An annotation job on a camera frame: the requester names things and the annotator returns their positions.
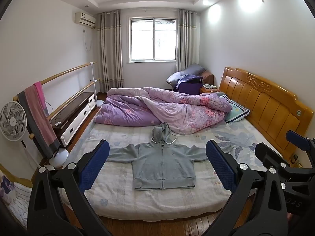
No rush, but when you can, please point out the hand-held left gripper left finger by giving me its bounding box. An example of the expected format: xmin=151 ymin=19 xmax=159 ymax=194
xmin=27 ymin=140 xmax=111 ymax=236

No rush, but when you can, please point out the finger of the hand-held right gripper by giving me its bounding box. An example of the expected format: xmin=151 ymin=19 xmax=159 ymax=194
xmin=255 ymin=143 xmax=291 ymax=172
xmin=286 ymin=131 xmax=315 ymax=154

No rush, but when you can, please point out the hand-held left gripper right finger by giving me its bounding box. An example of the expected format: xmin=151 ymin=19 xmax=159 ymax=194
xmin=205 ymin=140 xmax=288 ymax=236

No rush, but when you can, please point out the grey zip hoodie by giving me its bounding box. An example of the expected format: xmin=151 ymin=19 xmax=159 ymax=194
xmin=106 ymin=122 xmax=217 ymax=191

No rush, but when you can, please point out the white dome stand base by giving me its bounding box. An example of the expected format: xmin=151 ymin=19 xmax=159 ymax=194
xmin=49 ymin=148 xmax=70 ymax=169

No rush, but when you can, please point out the pale floral bed sheet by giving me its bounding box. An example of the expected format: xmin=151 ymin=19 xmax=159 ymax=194
xmin=63 ymin=120 xmax=283 ymax=222

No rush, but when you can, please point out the wooden bed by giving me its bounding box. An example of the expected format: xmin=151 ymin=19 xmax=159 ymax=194
xmin=61 ymin=66 xmax=314 ymax=223

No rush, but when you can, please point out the blue striped pillow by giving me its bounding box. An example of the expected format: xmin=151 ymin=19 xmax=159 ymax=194
xmin=223 ymin=95 xmax=250 ymax=124

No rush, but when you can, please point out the dark and white cabinet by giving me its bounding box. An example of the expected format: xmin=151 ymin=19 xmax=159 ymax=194
xmin=50 ymin=92 xmax=97 ymax=147

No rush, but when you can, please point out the purple floral quilt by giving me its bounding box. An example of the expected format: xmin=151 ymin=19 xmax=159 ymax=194
xmin=94 ymin=87 xmax=233 ymax=136

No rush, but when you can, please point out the grey and pink towel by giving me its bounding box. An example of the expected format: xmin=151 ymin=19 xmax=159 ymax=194
xmin=17 ymin=86 xmax=61 ymax=158

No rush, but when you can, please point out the long wooden bar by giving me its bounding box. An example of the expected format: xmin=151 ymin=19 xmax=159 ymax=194
xmin=13 ymin=62 xmax=96 ymax=102
xmin=28 ymin=79 xmax=101 ymax=139

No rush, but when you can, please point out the purple cloth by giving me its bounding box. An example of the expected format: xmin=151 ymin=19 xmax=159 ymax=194
xmin=175 ymin=75 xmax=203 ymax=95

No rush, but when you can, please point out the white floral cloth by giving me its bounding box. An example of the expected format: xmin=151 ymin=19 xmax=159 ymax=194
xmin=0 ymin=173 xmax=33 ymax=228

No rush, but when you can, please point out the bright pink towel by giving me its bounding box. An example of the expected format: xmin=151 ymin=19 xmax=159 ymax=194
xmin=33 ymin=82 xmax=48 ymax=112

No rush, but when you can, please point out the brown chair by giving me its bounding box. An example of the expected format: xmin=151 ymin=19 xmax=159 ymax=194
xmin=202 ymin=70 xmax=214 ymax=87

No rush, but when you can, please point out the white standing fan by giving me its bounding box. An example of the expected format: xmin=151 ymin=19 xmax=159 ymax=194
xmin=0 ymin=101 xmax=31 ymax=149

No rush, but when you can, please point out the grey blue bedding pile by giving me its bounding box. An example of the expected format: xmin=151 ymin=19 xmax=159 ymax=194
xmin=167 ymin=64 xmax=207 ymax=89

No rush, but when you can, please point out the grey striped curtain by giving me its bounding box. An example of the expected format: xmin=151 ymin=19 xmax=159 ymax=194
xmin=176 ymin=8 xmax=198 ymax=73
xmin=95 ymin=10 xmax=125 ymax=92

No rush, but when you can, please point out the white framed window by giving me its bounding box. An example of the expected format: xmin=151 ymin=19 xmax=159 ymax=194
xmin=128 ymin=17 xmax=178 ymax=63

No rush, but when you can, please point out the white air conditioner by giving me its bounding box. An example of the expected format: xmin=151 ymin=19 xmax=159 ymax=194
xmin=74 ymin=12 xmax=96 ymax=29

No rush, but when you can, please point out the white bar stand post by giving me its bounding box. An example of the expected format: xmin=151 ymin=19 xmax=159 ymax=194
xmin=90 ymin=63 xmax=105 ymax=109

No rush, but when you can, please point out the white air conditioner cable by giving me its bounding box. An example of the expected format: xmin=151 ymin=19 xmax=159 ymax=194
xmin=83 ymin=29 xmax=93 ymax=52

